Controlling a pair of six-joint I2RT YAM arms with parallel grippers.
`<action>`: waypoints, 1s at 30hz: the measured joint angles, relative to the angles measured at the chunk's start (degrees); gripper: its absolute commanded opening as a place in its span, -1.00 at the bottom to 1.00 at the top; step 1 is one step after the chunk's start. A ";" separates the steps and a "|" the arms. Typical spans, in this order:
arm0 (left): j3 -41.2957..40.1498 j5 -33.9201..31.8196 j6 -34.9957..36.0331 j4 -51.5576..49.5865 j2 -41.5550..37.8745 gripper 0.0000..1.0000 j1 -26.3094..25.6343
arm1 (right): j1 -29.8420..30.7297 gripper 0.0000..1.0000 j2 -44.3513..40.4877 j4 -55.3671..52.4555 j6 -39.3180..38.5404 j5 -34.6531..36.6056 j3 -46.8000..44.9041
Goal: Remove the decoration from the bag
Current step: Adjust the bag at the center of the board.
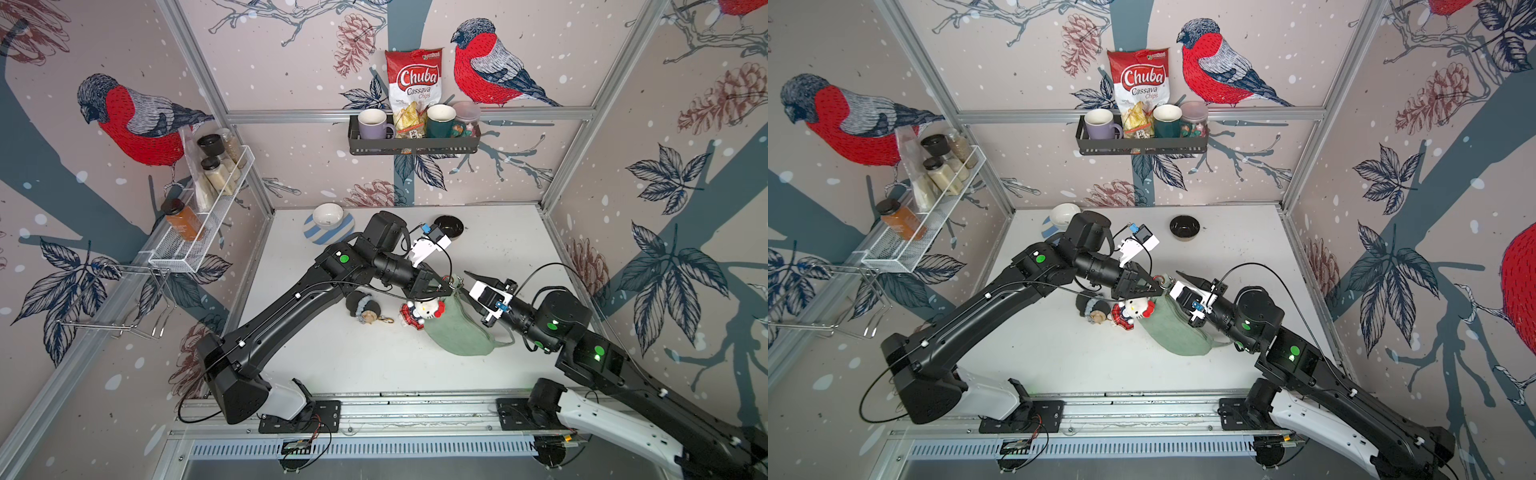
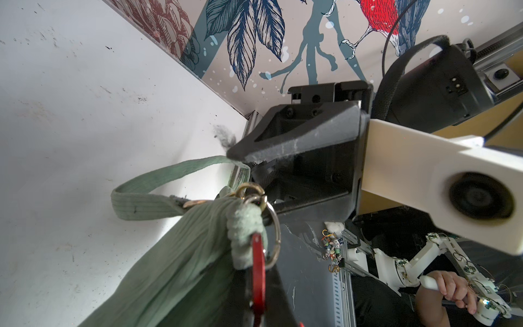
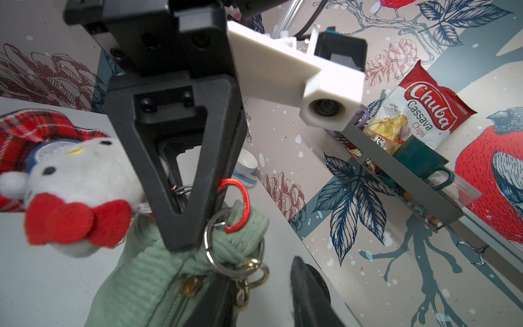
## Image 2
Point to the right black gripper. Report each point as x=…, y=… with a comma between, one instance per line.
x=309, y=155

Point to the operator hand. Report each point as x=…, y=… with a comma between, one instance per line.
x=456, y=289

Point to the green corduroy bag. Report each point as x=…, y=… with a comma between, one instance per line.
x=186, y=277

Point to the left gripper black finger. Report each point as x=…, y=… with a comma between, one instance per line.
x=277, y=310

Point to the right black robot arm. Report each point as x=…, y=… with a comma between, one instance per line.
x=430, y=87

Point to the red white bear charm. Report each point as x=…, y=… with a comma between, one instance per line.
x=258, y=280

